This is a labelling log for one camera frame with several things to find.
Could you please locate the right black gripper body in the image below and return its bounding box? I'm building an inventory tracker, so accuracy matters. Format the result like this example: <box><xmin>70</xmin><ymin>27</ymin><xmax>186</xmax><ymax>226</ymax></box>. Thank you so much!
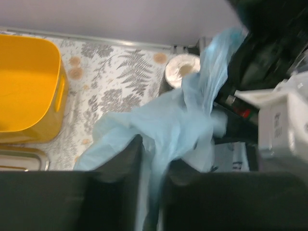
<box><xmin>214</xmin><ymin>89</ymin><xmax>259</xmax><ymax>146</ymax></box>

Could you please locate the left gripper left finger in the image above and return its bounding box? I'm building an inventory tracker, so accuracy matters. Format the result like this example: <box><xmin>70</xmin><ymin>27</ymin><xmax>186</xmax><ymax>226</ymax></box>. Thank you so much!
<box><xmin>0</xmin><ymin>135</ymin><xmax>143</xmax><ymax>231</ymax></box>

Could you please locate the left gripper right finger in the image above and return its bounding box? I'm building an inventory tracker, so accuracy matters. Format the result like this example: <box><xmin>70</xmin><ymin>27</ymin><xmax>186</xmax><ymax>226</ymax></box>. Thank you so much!
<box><xmin>158</xmin><ymin>160</ymin><xmax>308</xmax><ymax>231</ymax></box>

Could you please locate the blue cartoon plastic bag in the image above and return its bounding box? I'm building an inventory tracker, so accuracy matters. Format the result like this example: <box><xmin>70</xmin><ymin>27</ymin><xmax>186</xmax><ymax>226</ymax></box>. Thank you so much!
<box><xmin>74</xmin><ymin>28</ymin><xmax>249</xmax><ymax>231</ymax></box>

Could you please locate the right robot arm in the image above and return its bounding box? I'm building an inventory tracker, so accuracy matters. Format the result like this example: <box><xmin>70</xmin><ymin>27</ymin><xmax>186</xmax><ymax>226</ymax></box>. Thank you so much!
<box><xmin>215</xmin><ymin>0</ymin><xmax>308</xmax><ymax>144</ymax></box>

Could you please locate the grey tape roll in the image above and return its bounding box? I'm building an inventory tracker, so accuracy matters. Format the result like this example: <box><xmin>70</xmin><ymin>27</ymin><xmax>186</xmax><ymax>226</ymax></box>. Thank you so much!
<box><xmin>158</xmin><ymin>54</ymin><xmax>200</xmax><ymax>95</ymax></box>

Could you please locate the metal tray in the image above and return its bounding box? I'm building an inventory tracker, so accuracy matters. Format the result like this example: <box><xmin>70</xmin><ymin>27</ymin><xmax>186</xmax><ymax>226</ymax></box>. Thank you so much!
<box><xmin>0</xmin><ymin>146</ymin><xmax>50</xmax><ymax>171</ymax></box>

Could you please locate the floral table mat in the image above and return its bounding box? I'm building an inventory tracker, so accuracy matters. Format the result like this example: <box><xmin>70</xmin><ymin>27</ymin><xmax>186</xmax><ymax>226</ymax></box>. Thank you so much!
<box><xmin>0</xmin><ymin>33</ymin><xmax>171</xmax><ymax>170</ymax></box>

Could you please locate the yellow plastic basket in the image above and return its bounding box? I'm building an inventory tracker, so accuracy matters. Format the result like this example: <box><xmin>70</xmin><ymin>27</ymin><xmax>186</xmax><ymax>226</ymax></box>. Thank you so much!
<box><xmin>0</xmin><ymin>35</ymin><xmax>69</xmax><ymax>143</ymax></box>

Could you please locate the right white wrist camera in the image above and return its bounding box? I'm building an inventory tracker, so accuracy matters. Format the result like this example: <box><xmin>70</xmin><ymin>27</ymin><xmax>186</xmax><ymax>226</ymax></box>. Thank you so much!
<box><xmin>235</xmin><ymin>72</ymin><xmax>308</xmax><ymax>163</ymax></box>

